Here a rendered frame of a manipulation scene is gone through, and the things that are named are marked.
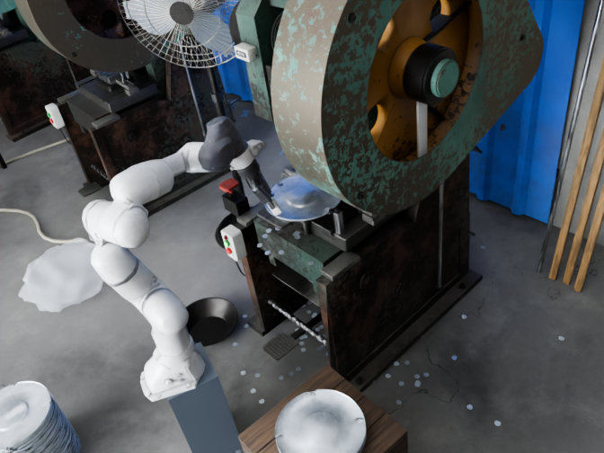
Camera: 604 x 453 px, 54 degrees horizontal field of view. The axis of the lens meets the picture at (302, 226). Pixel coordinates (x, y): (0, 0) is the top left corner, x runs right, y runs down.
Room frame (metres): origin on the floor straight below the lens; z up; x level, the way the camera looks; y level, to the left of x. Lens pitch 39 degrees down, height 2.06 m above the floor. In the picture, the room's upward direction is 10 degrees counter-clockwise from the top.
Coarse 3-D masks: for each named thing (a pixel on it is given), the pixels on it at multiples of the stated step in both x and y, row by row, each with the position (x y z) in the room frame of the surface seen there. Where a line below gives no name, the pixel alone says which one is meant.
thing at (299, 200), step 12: (288, 180) 1.89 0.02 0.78; (300, 180) 1.88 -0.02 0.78; (276, 192) 1.82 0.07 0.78; (288, 192) 1.81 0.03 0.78; (300, 192) 1.79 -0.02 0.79; (312, 192) 1.78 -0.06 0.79; (324, 192) 1.77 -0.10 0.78; (288, 204) 1.74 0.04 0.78; (300, 204) 1.72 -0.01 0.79; (312, 204) 1.71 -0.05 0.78; (324, 204) 1.70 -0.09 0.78; (336, 204) 1.69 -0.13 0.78; (276, 216) 1.67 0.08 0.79; (288, 216) 1.67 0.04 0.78; (300, 216) 1.66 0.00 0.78; (312, 216) 1.65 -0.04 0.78
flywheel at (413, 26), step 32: (416, 0) 1.56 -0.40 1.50; (448, 0) 1.64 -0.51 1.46; (384, 32) 1.52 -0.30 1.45; (416, 32) 1.56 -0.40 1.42; (448, 32) 1.64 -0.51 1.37; (480, 32) 1.69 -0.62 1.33; (384, 64) 1.47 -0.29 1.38; (416, 64) 1.44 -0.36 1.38; (448, 64) 1.42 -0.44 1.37; (384, 96) 1.47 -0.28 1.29; (416, 96) 1.42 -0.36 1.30; (448, 96) 1.65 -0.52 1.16; (384, 128) 1.47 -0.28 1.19; (416, 128) 1.55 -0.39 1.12; (448, 128) 1.60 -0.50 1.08
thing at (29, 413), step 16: (16, 384) 1.53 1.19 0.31; (32, 384) 1.51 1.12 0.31; (0, 400) 1.46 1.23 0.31; (16, 400) 1.45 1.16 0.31; (32, 400) 1.44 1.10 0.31; (48, 400) 1.42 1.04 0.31; (0, 416) 1.38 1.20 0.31; (16, 416) 1.37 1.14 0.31; (32, 416) 1.36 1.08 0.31; (0, 432) 1.32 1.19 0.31; (16, 432) 1.31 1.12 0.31; (32, 432) 1.29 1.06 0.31; (0, 448) 1.25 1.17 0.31
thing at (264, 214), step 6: (264, 210) 1.73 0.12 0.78; (258, 216) 1.71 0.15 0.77; (264, 216) 1.70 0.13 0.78; (270, 216) 1.69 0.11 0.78; (270, 222) 1.66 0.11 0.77; (276, 222) 1.65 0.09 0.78; (282, 222) 1.64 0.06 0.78; (288, 222) 1.64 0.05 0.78; (294, 222) 1.75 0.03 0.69; (300, 222) 1.72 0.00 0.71; (306, 222) 1.71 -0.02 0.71; (282, 228) 1.62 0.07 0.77; (294, 228) 1.76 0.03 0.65; (300, 228) 1.71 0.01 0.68; (306, 228) 1.71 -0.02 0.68; (306, 234) 1.71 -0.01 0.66
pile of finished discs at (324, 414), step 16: (304, 400) 1.19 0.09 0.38; (320, 400) 1.18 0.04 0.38; (336, 400) 1.17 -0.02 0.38; (352, 400) 1.15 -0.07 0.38; (288, 416) 1.14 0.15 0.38; (304, 416) 1.13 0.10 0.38; (320, 416) 1.11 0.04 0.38; (336, 416) 1.11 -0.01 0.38; (352, 416) 1.10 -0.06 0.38; (288, 432) 1.08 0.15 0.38; (304, 432) 1.06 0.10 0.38; (320, 432) 1.06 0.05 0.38; (336, 432) 1.05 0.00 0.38; (352, 432) 1.04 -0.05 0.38; (288, 448) 1.03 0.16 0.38; (304, 448) 1.02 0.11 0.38; (320, 448) 1.01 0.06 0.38; (336, 448) 1.00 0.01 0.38; (352, 448) 0.99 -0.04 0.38
